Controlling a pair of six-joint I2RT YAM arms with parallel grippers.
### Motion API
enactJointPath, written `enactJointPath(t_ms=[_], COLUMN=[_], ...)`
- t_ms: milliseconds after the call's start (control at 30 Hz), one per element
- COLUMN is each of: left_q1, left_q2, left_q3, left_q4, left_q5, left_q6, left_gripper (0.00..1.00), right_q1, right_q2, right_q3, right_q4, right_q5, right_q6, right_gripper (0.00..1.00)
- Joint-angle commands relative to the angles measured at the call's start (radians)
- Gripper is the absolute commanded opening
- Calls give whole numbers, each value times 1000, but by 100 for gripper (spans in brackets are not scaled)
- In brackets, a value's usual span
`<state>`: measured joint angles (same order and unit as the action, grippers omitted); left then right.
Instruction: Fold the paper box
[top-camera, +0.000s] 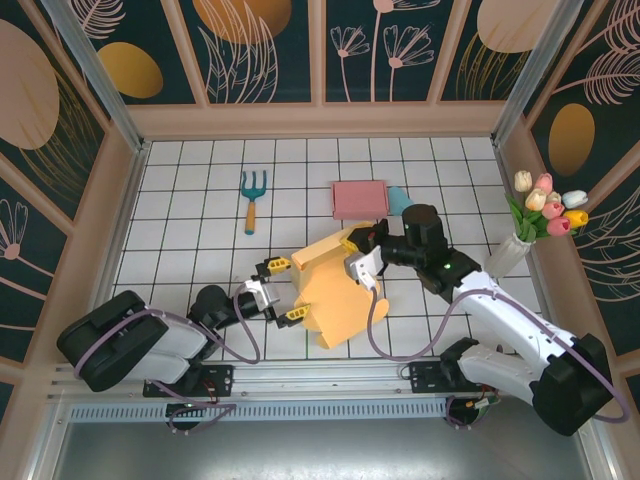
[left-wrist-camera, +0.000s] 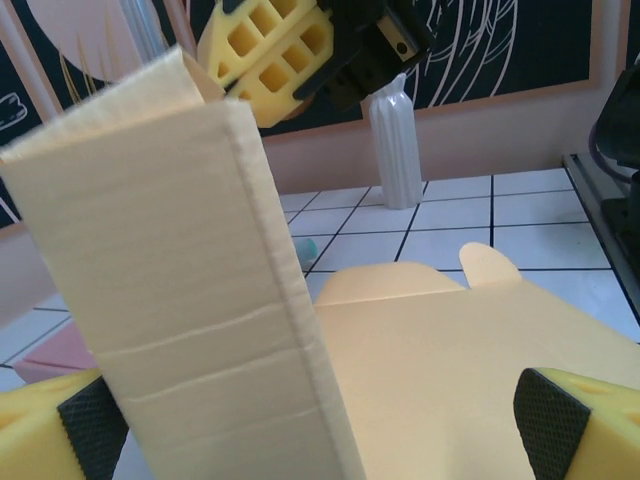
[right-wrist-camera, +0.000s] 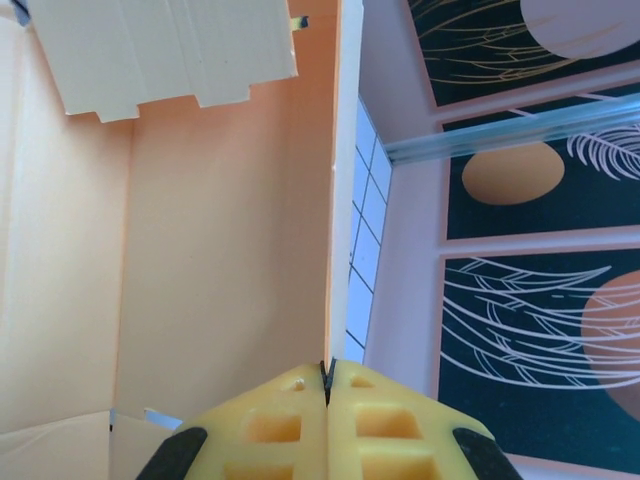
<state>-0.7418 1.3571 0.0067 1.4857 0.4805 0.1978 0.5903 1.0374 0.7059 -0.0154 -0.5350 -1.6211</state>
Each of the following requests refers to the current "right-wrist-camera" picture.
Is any yellow paper box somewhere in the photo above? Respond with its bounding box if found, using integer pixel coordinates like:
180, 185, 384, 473
0, 0, 365, 480

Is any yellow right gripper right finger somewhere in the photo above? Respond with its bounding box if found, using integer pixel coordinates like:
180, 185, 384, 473
327, 359, 521, 480

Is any aluminium left corner post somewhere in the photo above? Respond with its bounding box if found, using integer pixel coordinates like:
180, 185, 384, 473
387, 94, 640, 167

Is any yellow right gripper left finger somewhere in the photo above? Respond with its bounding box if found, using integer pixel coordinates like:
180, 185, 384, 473
134, 362, 329, 480

